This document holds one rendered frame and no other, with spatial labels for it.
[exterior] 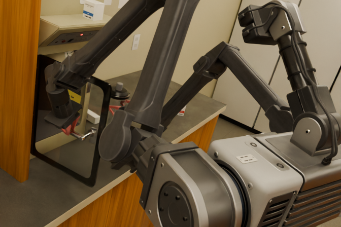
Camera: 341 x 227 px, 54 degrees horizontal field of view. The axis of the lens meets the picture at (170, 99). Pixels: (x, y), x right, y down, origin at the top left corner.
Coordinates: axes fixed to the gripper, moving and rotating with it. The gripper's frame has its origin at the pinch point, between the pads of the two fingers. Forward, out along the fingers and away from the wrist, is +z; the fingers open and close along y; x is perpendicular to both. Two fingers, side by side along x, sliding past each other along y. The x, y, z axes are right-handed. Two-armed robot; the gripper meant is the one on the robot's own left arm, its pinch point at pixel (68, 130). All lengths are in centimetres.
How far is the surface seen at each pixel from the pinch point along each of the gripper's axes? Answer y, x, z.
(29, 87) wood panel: -0.6, -13.8, -11.9
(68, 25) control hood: -18.7, -10.7, -25.5
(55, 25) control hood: -15.2, -12.6, -26.7
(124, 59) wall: -102, -55, 64
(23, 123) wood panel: 5.4, -14.3, -0.2
